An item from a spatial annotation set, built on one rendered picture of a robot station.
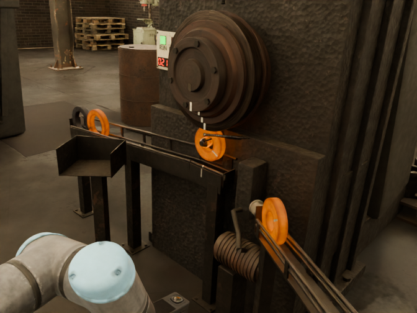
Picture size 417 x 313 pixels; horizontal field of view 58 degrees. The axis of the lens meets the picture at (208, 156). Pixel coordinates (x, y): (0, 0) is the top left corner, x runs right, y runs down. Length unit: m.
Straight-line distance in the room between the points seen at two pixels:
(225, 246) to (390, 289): 1.14
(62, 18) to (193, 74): 7.10
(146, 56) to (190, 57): 2.87
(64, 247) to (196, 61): 0.95
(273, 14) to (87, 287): 1.20
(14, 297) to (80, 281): 0.10
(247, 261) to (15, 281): 0.95
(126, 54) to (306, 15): 3.18
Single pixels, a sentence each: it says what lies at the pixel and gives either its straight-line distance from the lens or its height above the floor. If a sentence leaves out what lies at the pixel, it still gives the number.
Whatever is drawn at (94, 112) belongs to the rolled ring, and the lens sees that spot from 2.33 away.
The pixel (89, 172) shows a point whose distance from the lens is 1.89.
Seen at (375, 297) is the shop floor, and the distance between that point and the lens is 2.26.
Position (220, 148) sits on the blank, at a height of 0.81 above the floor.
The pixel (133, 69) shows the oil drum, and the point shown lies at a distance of 4.38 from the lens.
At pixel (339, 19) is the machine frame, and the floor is 1.34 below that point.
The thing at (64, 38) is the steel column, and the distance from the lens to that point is 8.48.
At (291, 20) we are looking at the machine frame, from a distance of 1.48.
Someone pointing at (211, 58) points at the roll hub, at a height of 1.19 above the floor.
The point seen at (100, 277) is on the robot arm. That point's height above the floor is 1.00.
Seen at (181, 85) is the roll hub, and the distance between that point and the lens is 1.54.
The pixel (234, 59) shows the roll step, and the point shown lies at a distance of 1.41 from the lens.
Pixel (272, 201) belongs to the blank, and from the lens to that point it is 1.26.
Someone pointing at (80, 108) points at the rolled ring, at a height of 0.74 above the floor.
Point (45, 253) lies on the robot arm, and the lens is 0.68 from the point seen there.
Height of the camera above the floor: 1.37
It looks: 22 degrees down
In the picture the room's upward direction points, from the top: 3 degrees clockwise
